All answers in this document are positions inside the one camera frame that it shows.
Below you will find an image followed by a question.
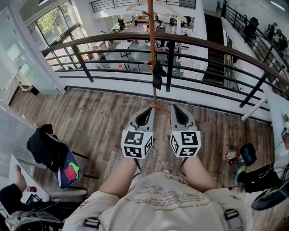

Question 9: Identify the red and white bottle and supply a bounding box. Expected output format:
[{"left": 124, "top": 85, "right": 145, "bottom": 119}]
[{"left": 224, "top": 151, "right": 241, "bottom": 160}]

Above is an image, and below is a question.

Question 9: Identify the blue seat chair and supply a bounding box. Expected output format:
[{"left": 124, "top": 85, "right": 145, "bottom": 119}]
[{"left": 45, "top": 132, "right": 100, "bottom": 189}]

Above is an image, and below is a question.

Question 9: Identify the grey strap buckle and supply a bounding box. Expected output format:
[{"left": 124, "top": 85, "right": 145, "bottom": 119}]
[
  {"left": 224, "top": 208, "right": 239, "bottom": 221},
  {"left": 84, "top": 217, "right": 101, "bottom": 230}
]

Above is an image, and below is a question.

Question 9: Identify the black office chair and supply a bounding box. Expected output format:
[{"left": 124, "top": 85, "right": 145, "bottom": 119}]
[{"left": 242, "top": 17, "right": 260, "bottom": 43}]

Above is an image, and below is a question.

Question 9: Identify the person's beige printed shirt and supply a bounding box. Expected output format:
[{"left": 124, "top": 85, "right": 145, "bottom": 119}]
[{"left": 62, "top": 171, "right": 254, "bottom": 231}]

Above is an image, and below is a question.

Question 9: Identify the person's right forearm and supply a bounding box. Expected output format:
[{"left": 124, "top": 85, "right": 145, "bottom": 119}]
[{"left": 180, "top": 155, "right": 219, "bottom": 194}]

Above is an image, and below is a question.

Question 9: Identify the black and blue pouch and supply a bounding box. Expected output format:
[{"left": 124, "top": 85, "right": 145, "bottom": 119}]
[{"left": 239, "top": 143, "right": 257, "bottom": 167}]

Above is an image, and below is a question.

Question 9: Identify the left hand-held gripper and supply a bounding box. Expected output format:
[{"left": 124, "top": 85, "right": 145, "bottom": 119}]
[{"left": 121, "top": 107, "right": 155, "bottom": 160}]

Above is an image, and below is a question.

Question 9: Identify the red cloth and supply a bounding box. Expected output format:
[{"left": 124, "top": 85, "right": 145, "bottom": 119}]
[{"left": 64, "top": 166, "right": 80, "bottom": 182}]

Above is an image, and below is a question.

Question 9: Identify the black jacket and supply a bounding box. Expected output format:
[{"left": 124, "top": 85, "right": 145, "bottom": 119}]
[{"left": 26, "top": 124, "right": 61, "bottom": 172}]

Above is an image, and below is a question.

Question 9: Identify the grey backpack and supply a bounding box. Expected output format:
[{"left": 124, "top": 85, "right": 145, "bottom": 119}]
[{"left": 4, "top": 210, "right": 65, "bottom": 231}]

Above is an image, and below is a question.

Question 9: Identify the white table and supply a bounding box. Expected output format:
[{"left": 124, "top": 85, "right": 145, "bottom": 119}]
[{"left": 263, "top": 89, "right": 289, "bottom": 160}]

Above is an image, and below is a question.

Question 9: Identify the black side balcony railing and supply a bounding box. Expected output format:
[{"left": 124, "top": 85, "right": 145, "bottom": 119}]
[{"left": 222, "top": 4, "right": 289, "bottom": 100}]

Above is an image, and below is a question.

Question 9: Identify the light wooden clothes hanger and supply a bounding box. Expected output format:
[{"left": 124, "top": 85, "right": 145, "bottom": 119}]
[{"left": 126, "top": 0, "right": 188, "bottom": 23}]

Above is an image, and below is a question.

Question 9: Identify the black wrist strap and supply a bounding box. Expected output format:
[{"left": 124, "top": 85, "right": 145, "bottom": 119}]
[
  {"left": 132, "top": 157, "right": 143, "bottom": 179},
  {"left": 179, "top": 157, "right": 189, "bottom": 177}
]

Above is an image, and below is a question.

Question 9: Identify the person's left forearm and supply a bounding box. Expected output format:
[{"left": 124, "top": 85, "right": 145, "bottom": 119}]
[{"left": 98, "top": 156, "right": 142, "bottom": 199}]

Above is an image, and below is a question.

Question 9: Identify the large glass window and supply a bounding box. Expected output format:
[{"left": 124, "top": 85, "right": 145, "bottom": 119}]
[{"left": 26, "top": 1, "right": 91, "bottom": 70}]

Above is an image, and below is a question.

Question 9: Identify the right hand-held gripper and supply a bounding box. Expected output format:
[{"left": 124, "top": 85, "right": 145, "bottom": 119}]
[{"left": 169, "top": 104, "right": 201, "bottom": 158}]

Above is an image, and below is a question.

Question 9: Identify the black railing across atrium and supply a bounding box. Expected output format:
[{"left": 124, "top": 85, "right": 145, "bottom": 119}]
[{"left": 89, "top": 0, "right": 197, "bottom": 13}]

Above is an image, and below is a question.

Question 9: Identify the dark railing with wooden handrail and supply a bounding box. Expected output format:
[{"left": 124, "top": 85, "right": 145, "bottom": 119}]
[{"left": 41, "top": 32, "right": 289, "bottom": 109}]

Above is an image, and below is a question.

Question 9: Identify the brown wooden coat rack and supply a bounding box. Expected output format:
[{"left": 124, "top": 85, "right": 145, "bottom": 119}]
[{"left": 141, "top": 0, "right": 172, "bottom": 114}]

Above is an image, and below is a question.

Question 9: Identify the white desk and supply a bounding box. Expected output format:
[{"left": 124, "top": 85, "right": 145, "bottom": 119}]
[{"left": 8, "top": 153, "right": 88, "bottom": 203}]

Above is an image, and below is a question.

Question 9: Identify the glass partition door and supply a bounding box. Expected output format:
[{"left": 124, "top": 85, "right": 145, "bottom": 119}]
[{"left": 0, "top": 6, "right": 66, "bottom": 95}]

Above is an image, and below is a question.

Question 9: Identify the dark staircase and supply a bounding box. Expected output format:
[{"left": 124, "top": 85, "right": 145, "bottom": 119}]
[{"left": 204, "top": 13, "right": 226, "bottom": 86}]

